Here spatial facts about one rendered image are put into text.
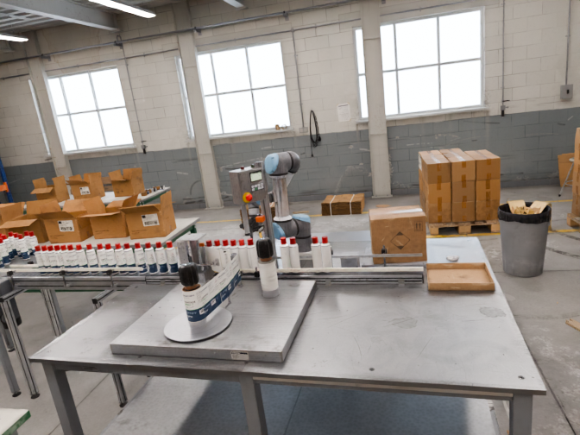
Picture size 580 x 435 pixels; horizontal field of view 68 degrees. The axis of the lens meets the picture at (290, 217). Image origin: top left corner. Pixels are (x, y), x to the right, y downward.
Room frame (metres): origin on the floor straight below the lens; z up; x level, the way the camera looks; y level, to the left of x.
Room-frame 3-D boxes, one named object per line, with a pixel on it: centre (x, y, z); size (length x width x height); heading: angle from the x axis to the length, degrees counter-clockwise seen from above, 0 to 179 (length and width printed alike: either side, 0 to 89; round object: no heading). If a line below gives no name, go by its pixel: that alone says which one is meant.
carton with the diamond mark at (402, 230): (2.39, -0.61, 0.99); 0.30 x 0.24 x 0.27; 81
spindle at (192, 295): (1.78, 0.48, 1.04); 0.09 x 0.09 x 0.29
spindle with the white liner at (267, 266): (2.01, 0.14, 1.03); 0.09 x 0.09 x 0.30
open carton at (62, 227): (4.04, 2.12, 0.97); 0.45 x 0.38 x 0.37; 169
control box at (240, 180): (2.41, 0.21, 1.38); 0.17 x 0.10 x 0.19; 128
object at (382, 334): (2.17, 0.04, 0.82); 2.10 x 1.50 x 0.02; 73
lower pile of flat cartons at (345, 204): (6.74, -0.89, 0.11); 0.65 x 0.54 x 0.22; 73
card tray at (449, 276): (2.01, -0.82, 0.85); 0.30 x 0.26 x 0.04; 73
